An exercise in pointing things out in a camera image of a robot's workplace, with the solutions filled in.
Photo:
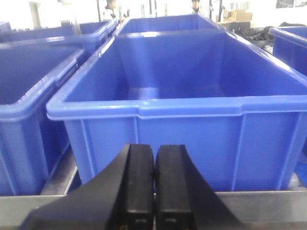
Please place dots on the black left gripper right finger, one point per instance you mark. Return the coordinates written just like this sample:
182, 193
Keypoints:
184, 200

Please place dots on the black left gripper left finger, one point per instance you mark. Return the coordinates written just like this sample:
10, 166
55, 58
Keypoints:
120, 197

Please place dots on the steel shelf rack right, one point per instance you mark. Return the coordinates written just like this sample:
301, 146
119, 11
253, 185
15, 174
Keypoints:
259, 210

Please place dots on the blue bin left neighbour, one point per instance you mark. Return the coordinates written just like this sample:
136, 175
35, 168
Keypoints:
31, 144

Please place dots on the blue bin neighbour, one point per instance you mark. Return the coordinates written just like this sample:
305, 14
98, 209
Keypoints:
290, 46
31, 144

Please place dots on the blue bin rear left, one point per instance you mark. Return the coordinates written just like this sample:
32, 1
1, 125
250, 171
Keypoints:
90, 37

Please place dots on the blue bin behind target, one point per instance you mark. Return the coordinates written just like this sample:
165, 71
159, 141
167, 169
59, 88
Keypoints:
167, 23

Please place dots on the person in white shirt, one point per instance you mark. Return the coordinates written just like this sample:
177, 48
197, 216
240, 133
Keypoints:
109, 10

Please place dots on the blue bin right neighbour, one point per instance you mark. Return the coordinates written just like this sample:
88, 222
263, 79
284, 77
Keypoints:
290, 46

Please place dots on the cardboard box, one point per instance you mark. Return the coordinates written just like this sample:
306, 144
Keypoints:
238, 16

